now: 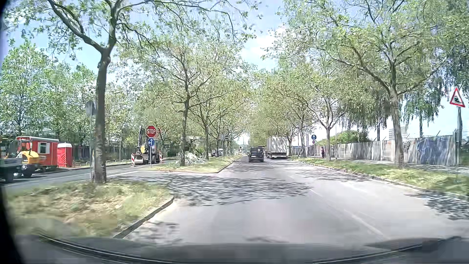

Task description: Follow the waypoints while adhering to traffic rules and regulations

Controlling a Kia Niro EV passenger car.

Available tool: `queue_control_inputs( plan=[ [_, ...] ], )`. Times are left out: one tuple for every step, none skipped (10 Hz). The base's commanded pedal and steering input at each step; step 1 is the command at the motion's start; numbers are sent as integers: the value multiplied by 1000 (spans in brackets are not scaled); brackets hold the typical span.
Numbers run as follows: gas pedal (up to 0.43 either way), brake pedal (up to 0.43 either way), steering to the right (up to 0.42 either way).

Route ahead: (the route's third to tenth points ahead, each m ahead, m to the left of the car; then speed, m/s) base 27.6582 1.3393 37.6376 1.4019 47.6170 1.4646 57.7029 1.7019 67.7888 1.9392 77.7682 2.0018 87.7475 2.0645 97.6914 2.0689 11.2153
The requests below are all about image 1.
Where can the dark van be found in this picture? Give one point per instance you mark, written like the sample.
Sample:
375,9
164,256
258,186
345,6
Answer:
255,154

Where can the row of trees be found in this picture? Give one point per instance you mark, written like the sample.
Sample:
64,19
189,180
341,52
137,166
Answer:
205,102
366,73
36,91

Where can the grass median strip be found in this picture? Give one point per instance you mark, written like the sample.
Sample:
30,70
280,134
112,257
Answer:
80,207
209,165

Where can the white lorry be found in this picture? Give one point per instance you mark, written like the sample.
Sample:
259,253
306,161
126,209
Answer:
276,146

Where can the pile of rubble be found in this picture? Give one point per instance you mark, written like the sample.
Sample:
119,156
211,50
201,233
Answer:
190,159

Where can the grey asphalt road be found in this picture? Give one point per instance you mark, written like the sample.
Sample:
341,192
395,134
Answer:
278,198

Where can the blue round road sign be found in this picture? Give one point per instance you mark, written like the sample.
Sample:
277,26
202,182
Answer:
313,137

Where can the stop sign with blue arrow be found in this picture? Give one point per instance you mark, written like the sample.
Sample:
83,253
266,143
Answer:
151,132

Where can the person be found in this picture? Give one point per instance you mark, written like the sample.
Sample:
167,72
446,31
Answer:
322,151

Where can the excavator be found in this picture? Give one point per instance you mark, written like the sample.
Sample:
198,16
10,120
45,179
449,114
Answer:
144,148

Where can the red white barrier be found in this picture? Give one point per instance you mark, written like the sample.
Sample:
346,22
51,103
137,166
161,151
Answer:
132,160

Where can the car's own bonnet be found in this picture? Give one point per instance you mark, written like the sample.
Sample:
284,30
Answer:
234,253

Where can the large plane tree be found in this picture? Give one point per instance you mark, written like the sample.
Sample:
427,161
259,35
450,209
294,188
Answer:
99,110

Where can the red portable toilet cabin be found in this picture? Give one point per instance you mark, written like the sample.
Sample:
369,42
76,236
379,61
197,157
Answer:
65,154

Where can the grass verge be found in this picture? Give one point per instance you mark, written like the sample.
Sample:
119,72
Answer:
403,174

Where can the grey fence with graffiti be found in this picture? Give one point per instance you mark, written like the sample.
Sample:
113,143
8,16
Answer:
421,150

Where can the pavement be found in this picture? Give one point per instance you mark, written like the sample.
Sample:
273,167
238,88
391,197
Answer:
421,165

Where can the red site trailer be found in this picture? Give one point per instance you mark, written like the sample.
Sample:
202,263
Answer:
42,150

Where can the yellow construction vehicle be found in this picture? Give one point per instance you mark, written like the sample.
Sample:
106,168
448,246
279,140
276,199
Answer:
25,157

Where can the triangular warning road sign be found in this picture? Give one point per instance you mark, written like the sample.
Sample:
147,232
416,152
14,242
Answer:
457,98

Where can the grey truck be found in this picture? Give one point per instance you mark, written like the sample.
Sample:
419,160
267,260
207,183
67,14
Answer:
9,161

